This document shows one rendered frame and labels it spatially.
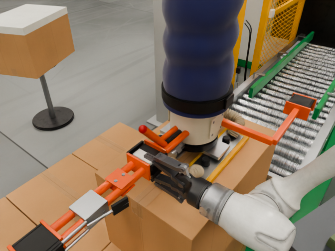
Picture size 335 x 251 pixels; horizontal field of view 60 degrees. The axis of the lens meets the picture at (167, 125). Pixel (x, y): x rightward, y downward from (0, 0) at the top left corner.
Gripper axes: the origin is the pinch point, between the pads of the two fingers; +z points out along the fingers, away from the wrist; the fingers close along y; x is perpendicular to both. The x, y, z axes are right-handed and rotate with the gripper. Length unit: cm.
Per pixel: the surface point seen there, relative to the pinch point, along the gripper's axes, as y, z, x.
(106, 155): 56, 62, 34
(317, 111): 48, -24, 142
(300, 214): 109, -39, 111
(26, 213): 56, 61, -16
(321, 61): 56, -1, 252
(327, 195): 96, -49, 125
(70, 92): 111, 224, 121
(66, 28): 26, 185, 106
